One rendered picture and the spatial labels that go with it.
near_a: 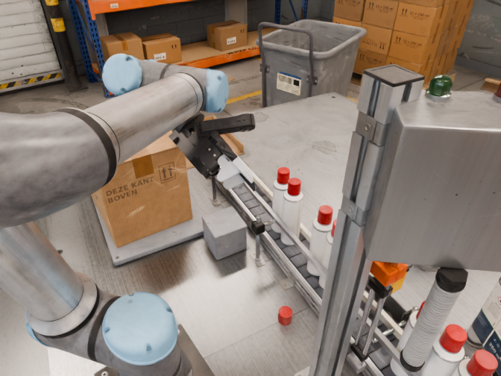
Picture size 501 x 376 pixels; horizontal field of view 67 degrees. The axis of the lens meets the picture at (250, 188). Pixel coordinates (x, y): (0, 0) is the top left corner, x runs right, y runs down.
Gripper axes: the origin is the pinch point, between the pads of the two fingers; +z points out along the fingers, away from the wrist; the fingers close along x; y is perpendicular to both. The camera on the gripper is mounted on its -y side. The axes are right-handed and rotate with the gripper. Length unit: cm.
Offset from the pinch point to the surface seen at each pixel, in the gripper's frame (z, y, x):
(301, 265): 21.1, 3.6, -23.7
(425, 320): 31.2, -3.3, 24.8
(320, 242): 18.6, -3.1, -12.5
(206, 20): -253, -121, -400
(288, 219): 9.9, -1.5, -22.1
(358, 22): -88, -209, -296
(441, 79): 8.5, -19.1, 39.7
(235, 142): -27, -10, -76
